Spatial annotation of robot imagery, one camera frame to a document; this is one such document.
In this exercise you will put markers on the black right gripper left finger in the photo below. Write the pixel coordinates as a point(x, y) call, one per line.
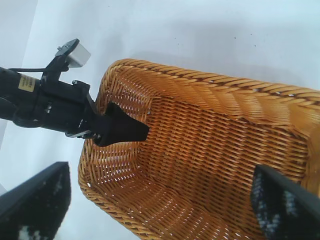
point(32, 207)

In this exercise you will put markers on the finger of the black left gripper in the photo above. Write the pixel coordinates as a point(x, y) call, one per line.
point(120, 128)

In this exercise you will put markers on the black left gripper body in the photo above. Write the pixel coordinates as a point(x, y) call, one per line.
point(60, 107)

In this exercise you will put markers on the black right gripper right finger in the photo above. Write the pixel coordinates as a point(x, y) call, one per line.
point(290, 210)

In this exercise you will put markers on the orange woven wicker basket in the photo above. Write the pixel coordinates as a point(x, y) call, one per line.
point(212, 140)

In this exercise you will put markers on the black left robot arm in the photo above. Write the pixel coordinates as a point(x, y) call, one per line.
point(12, 100)

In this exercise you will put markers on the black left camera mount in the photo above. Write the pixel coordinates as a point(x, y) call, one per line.
point(56, 66)

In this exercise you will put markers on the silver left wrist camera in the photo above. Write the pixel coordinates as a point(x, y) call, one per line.
point(79, 56)

